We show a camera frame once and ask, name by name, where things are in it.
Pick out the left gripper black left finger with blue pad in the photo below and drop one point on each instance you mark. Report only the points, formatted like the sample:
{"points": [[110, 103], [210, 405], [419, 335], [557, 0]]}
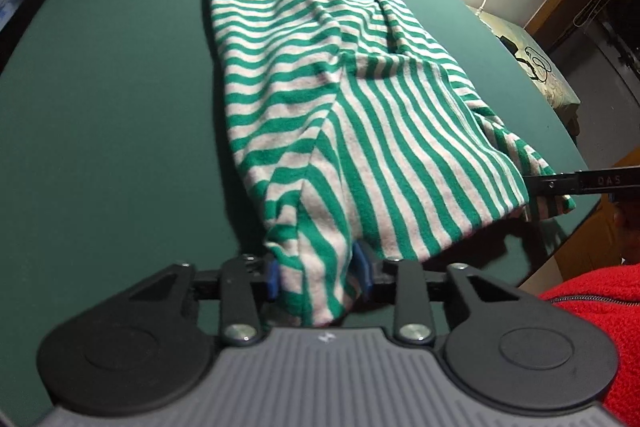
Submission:
{"points": [[240, 287]]}

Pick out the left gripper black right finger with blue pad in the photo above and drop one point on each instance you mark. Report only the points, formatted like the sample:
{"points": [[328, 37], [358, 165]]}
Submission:
{"points": [[478, 307]]}

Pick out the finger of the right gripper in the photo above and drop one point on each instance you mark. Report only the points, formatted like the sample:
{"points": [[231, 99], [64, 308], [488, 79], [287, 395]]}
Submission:
{"points": [[541, 208], [557, 184]]}

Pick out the green white striped shirt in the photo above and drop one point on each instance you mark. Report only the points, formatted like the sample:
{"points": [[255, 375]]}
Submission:
{"points": [[348, 122]]}

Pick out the red fleece garment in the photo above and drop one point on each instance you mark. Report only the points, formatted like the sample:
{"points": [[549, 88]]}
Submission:
{"points": [[609, 299]]}

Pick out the black charger with cables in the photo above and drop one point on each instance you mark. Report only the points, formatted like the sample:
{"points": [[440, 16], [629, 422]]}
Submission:
{"points": [[537, 67]]}

